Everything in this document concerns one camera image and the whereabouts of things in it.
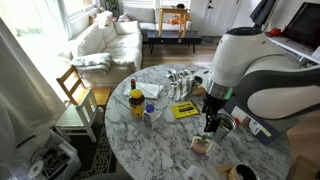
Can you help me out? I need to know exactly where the white sofa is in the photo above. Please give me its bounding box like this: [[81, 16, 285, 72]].
[[59, 11, 143, 86]]

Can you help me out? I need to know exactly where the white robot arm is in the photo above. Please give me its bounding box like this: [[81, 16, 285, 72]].
[[194, 27, 320, 132]]

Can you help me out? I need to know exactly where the wooden side table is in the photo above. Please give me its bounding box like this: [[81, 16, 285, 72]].
[[158, 7, 188, 37]]

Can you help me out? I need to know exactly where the amber glass jar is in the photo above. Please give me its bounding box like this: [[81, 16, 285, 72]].
[[194, 86, 205, 96]]

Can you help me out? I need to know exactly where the wooden chair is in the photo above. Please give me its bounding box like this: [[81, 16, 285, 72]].
[[56, 65, 112, 111]]

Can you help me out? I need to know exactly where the storage bin with clutter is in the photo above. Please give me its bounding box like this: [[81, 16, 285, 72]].
[[2, 130, 82, 180]]

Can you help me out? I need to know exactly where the yellow black card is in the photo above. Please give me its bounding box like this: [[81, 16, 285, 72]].
[[170, 101, 199, 119]]

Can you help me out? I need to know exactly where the blue cap bottle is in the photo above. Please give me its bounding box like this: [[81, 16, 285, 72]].
[[143, 104, 154, 129]]

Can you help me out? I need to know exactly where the dark coffee table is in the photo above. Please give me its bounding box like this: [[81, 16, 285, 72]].
[[147, 30, 202, 52]]

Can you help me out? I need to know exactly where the grey blanket on sofa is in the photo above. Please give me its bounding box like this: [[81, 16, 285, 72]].
[[71, 53, 111, 72]]

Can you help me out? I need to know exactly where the wooden block near tape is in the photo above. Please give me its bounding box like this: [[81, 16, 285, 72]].
[[217, 162, 234, 175]]

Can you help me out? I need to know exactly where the green sauce bottle red cap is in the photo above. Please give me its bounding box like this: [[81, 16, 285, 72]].
[[130, 79, 136, 90]]

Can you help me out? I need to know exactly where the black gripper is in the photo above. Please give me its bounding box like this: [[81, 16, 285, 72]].
[[202, 93, 226, 133]]

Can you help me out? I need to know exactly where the navy blue book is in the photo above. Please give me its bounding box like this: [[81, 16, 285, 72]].
[[224, 97, 281, 145]]

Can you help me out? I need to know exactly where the white folded napkin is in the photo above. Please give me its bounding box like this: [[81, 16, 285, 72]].
[[136, 82, 163, 99]]

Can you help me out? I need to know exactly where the laptop computer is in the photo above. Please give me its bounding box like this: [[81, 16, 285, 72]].
[[266, 2, 320, 63]]

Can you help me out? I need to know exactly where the striped dish towel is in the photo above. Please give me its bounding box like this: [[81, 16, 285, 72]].
[[166, 69, 196, 100]]

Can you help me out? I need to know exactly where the red cap spice bottle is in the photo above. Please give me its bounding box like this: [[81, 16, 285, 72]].
[[233, 117, 240, 126]]

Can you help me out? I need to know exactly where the grey metal cup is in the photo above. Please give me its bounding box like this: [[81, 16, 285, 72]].
[[211, 114, 236, 141]]

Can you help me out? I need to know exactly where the white step stool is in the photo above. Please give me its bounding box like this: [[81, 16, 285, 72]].
[[55, 89, 102, 143]]

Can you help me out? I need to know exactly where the yellow lid supplement jar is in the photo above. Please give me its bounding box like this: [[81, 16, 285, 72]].
[[129, 89, 145, 118]]

